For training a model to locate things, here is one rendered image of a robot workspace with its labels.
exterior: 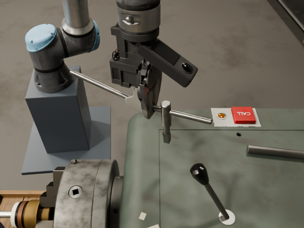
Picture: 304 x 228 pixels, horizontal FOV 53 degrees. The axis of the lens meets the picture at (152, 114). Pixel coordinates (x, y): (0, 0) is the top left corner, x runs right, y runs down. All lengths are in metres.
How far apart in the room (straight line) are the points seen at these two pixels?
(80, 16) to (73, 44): 0.12
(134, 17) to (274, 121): 0.57
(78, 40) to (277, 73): 2.50
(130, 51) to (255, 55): 3.00
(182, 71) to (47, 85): 0.79
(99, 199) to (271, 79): 2.68
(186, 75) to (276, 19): 3.82
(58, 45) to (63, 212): 0.63
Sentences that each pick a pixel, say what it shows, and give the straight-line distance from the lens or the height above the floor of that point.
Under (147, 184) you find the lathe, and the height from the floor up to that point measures 1.26.
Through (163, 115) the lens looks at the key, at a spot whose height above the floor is 1.44.
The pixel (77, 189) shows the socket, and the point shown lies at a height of 1.23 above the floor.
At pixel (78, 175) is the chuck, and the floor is 1.23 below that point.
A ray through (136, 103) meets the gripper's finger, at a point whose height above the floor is 1.46.
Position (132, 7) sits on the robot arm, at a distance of 0.52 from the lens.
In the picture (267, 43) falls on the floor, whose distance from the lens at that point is 3.80.
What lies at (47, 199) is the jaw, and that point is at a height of 1.13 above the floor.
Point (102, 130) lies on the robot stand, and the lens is 1.55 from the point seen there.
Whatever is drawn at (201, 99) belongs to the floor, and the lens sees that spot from 2.84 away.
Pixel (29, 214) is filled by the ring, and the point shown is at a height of 1.12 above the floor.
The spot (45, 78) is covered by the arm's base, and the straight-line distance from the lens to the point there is 1.24.
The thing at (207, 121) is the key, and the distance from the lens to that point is 0.62.
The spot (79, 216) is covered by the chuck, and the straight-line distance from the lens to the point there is 0.77.
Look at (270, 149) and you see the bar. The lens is 0.84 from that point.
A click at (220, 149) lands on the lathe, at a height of 1.25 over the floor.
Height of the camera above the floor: 1.90
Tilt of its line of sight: 45 degrees down
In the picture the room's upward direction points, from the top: straight up
